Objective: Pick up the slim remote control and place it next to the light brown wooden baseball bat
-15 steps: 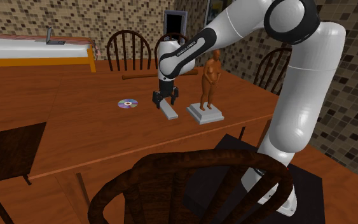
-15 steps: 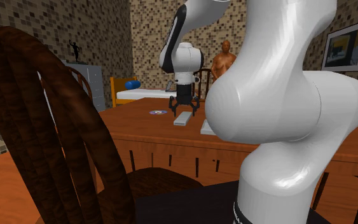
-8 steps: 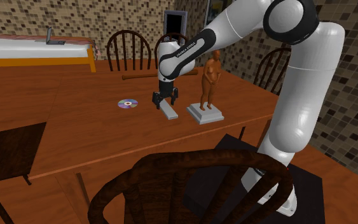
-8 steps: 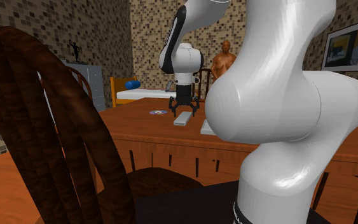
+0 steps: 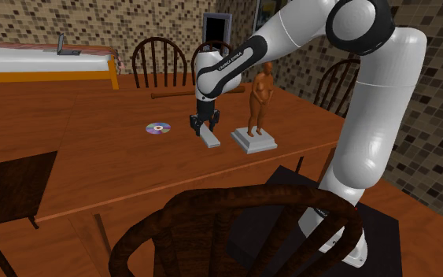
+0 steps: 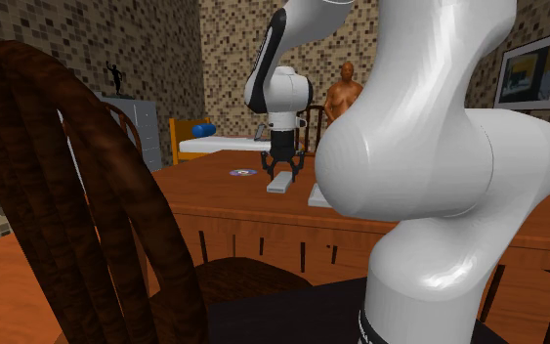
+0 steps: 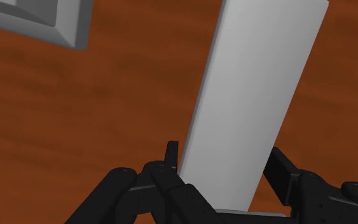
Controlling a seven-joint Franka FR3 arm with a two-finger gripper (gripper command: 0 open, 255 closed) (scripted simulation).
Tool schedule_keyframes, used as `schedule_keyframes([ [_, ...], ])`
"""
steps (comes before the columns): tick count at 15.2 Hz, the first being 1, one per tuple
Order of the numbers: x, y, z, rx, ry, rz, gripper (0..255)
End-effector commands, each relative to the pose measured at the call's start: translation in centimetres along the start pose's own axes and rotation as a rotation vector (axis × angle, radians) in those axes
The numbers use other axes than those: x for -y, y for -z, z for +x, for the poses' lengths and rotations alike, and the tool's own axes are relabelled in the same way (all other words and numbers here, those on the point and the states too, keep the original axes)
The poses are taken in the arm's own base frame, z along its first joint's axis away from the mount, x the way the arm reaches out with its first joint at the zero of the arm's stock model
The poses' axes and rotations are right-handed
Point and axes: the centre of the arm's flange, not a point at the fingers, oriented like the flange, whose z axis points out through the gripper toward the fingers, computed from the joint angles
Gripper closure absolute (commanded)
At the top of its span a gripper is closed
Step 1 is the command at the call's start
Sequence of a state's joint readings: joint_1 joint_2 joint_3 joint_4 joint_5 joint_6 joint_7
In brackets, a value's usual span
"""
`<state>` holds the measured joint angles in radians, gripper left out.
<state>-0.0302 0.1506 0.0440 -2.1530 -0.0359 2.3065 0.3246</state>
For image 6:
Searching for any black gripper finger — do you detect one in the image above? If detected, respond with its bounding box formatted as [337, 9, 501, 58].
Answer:
[260, 151, 278, 181]
[288, 150, 306, 184]

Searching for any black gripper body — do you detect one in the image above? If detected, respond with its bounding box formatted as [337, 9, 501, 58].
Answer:
[268, 129, 300, 163]

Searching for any white remote control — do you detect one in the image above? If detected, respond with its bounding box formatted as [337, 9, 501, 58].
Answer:
[266, 170, 294, 194]

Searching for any white flat box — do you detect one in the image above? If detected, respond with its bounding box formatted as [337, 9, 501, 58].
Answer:
[307, 183, 337, 209]

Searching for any orange framed bed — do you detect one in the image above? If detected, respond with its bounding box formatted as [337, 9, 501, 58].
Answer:
[169, 117, 305, 166]

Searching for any wooden table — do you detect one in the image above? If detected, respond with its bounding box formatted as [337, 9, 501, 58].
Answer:
[147, 149, 550, 288]

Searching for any brown human bust figure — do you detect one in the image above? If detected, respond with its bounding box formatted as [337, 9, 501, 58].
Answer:
[323, 61, 365, 128]

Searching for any grey chest of drawers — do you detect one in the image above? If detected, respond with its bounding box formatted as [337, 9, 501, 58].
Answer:
[94, 60, 164, 173]

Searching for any black robot stand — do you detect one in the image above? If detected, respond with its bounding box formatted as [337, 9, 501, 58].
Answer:
[207, 277, 510, 344]

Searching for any framed wall picture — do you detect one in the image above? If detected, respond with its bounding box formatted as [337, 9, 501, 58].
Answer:
[493, 26, 550, 111]

